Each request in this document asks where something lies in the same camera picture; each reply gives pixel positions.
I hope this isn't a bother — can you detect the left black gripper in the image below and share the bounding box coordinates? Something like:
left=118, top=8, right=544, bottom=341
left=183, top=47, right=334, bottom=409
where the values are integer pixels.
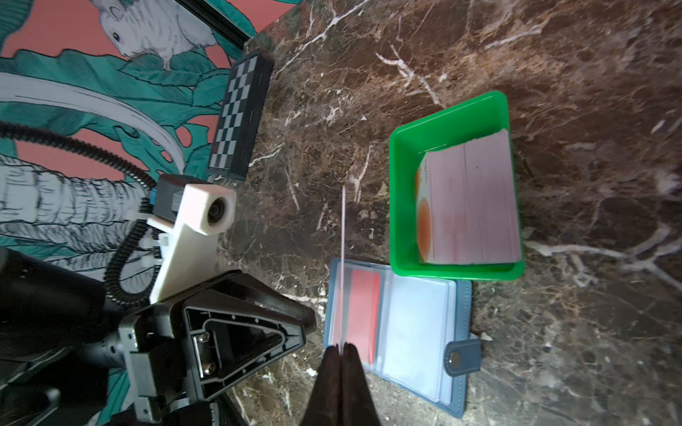
left=1, top=248, right=316, bottom=425

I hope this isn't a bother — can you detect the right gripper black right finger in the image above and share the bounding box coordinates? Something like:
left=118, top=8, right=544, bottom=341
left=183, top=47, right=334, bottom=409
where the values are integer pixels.
left=340, top=343, right=380, bottom=425

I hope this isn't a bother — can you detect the stack of cards in tray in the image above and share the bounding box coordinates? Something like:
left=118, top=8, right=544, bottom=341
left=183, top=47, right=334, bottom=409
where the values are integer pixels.
left=416, top=129, right=522, bottom=266

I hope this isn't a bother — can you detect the blue card holder wallet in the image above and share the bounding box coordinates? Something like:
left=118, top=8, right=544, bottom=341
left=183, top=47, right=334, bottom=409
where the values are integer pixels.
left=323, top=257, right=481, bottom=418

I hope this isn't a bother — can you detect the black white checkerboard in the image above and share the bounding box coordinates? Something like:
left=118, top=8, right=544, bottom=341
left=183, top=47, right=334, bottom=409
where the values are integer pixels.
left=208, top=51, right=274, bottom=181

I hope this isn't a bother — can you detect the green card tray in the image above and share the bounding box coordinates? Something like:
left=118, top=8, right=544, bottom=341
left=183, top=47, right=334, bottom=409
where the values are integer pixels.
left=388, top=91, right=526, bottom=282

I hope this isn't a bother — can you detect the white red credit card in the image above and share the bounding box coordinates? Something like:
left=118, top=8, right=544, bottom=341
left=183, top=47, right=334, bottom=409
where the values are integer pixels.
left=339, top=185, right=346, bottom=354
left=329, top=264, right=382, bottom=367

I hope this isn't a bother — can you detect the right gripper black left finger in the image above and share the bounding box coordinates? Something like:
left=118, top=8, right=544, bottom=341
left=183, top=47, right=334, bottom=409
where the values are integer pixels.
left=300, top=345, right=341, bottom=426

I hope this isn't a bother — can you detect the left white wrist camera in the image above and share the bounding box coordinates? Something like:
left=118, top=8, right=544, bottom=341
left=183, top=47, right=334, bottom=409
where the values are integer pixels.
left=147, top=174, right=237, bottom=305

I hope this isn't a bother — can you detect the left black frame post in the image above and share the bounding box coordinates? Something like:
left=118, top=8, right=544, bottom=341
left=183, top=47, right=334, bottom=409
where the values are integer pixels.
left=177, top=0, right=250, bottom=50

